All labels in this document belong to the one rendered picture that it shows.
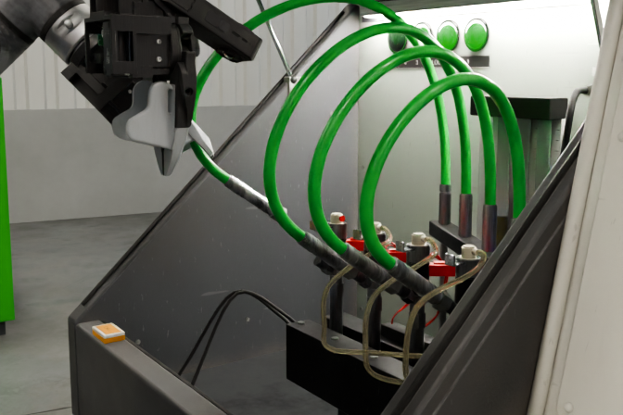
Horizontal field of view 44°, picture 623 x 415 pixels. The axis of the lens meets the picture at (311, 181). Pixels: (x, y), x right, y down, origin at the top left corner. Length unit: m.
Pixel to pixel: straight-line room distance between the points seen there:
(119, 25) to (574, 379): 0.52
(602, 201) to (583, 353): 0.14
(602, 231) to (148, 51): 0.45
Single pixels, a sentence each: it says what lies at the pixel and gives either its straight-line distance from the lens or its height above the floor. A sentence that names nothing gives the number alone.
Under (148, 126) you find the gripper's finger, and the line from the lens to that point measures 0.74.
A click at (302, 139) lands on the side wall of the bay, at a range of 1.37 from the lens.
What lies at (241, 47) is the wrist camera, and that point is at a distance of 0.78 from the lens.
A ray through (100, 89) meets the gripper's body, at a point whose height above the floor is 1.30.
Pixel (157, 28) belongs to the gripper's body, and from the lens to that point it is 0.73.
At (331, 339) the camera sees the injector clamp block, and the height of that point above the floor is 0.98.
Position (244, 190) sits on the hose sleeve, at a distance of 1.05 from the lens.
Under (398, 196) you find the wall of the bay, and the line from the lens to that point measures 1.37.
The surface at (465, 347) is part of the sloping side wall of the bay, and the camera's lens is 0.73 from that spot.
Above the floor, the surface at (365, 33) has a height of 1.37.
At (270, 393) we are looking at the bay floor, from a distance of 1.26.
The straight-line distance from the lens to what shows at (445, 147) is 1.15.
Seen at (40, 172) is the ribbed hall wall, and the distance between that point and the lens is 7.35.
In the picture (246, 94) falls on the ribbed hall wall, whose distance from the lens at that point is 7.79.
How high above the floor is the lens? 1.32
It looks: 8 degrees down
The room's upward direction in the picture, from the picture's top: straight up
